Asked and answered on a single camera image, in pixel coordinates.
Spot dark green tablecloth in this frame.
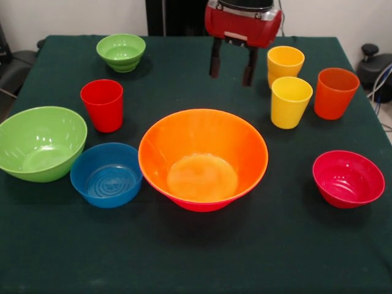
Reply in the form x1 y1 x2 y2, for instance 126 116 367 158
0 35 392 294

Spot black equipment base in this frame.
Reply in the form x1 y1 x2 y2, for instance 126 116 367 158
356 43 392 91

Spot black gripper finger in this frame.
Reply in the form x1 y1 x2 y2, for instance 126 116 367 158
209 38 223 79
241 45 259 87

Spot black cabinet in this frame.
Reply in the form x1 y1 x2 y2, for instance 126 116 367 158
146 0 212 37

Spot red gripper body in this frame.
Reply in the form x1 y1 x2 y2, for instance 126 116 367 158
204 1 282 49

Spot large green bowl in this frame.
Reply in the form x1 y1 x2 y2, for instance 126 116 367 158
0 106 88 184

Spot black chair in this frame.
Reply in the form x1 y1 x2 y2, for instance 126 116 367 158
0 21 46 99

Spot orange cup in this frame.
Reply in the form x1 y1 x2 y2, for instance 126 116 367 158
314 68 360 121

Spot red bowl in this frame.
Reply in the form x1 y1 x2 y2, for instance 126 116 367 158
312 149 386 209

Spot large pink bowl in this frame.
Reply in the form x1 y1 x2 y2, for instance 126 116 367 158
143 170 268 213

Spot large orange bowl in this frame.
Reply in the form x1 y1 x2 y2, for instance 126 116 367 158
138 108 270 205

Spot red cup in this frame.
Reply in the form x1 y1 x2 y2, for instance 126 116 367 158
80 79 124 134

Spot small green bowl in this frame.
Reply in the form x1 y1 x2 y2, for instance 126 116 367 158
96 33 146 74

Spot blue bowl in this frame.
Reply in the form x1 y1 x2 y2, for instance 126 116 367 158
70 142 144 209

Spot blue and white cables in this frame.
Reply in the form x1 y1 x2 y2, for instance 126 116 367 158
366 62 392 105

